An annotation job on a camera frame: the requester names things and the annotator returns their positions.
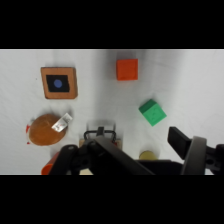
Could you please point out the orange cube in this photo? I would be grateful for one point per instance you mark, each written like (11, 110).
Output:
(127, 69)

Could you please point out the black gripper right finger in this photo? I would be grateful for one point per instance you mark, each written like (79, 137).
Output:
(196, 153)

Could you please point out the brown bread bun in wrapper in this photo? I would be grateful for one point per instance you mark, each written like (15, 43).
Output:
(45, 130)

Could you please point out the yellow disc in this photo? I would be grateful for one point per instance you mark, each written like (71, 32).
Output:
(148, 155)

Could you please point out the orange disc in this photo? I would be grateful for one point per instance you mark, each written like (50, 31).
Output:
(46, 168)

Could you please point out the wooden square block blue dot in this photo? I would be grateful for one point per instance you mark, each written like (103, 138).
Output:
(59, 83)

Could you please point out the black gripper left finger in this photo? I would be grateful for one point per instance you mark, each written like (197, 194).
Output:
(110, 156)

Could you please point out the green cube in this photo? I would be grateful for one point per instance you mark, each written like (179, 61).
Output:
(152, 112)

